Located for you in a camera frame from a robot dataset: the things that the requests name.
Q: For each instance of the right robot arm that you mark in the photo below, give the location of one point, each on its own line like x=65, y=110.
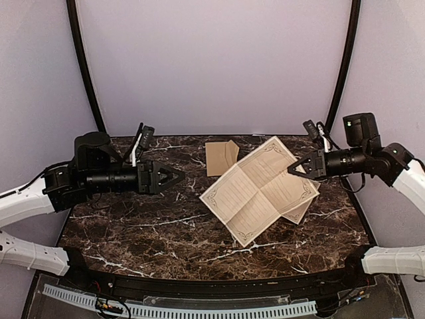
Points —
x=393, y=164

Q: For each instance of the left black corner post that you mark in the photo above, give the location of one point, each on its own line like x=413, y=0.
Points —
x=71, y=6

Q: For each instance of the black corner post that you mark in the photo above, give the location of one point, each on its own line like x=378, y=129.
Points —
x=71, y=6
x=345, y=63

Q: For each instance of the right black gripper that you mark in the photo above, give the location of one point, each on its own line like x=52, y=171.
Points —
x=317, y=159

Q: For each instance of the black front table rail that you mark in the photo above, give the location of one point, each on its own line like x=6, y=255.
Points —
x=321, y=284

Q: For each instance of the brown paper envelope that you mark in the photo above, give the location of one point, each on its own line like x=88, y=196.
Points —
x=220, y=157

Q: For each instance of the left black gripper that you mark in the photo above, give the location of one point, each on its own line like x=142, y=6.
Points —
x=147, y=181

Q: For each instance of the beige ornate letter sheet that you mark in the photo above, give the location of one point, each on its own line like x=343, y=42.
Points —
x=246, y=198

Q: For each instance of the right black corner post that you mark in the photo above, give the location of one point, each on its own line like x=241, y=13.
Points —
x=345, y=63

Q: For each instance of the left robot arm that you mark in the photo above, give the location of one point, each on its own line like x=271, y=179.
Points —
x=96, y=168

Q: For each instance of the white slotted cable duct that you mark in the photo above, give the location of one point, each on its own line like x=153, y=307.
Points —
x=156, y=307

